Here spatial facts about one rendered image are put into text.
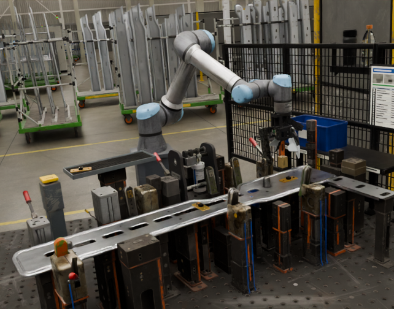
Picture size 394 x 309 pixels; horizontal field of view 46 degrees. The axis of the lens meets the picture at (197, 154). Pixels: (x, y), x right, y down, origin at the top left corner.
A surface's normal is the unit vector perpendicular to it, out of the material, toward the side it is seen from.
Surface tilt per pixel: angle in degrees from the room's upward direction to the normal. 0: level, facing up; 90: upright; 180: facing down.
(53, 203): 90
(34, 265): 0
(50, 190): 90
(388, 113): 90
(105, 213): 90
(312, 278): 0
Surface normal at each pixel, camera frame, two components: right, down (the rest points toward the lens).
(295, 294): -0.07, -0.96
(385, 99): -0.85, 0.21
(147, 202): 0.53, 0.20
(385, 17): -0.96, 0.15
